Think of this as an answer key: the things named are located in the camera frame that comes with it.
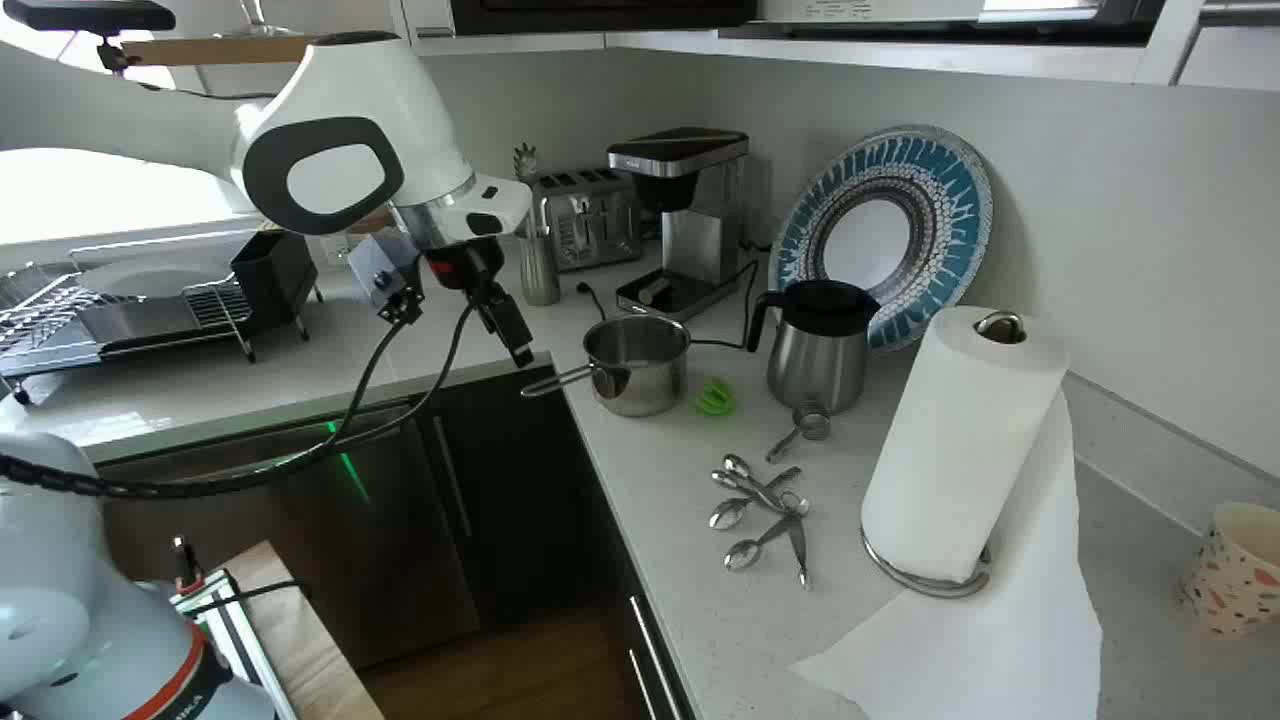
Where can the metal paper towel holder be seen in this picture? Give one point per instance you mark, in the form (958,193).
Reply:
(932,581)

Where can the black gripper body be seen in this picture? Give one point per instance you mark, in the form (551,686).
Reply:
(462,261)

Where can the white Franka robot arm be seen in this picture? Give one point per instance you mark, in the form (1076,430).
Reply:
(347,93)

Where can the steel black coffee maker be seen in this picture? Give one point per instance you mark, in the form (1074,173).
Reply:
(694,200)

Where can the steel coffee scoop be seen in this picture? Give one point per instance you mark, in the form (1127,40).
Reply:
(804,424)

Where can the dark dishwasher front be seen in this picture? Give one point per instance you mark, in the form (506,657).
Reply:
(295,563)

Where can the dark drawer cabinet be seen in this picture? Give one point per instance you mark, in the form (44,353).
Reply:
(606,563)

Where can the black dish rack caddy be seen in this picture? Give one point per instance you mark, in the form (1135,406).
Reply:
(273,275)

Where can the steel measuring spoon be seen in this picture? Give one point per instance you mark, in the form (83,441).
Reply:
(740,555)
(801,555)
(726,513)
(737,465)

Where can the blue patterned decorative plate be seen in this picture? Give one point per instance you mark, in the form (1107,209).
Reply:
(932,187)

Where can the wooden stand table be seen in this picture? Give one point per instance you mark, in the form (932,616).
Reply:
(315,654)

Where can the steel built-in microwave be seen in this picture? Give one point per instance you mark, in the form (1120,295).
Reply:
(864,9)

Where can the steel utensil cup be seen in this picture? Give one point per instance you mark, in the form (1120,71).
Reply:
(538,271)

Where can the patterned paper cup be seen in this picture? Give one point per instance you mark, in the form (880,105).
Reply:
(1232,573)

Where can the dark cabinet door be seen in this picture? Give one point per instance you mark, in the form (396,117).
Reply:
(514,492)

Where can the wooden beam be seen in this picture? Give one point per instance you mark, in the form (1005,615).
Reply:
(214,48)

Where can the white upper cabinet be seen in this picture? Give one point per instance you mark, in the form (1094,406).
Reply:
(1232,40)

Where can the steel saucepan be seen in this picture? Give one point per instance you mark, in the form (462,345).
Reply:
(642,372)

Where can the small green object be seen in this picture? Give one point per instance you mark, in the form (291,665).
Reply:
(717,399)

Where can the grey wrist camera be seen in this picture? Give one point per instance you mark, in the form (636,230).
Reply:
(387,275)

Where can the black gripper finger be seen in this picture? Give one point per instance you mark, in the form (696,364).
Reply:
(497,313)
(523,333)

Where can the white paper towel roll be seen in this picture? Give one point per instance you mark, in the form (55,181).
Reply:
(952,441)

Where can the metal dish rack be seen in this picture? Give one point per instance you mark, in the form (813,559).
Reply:
(145,306)

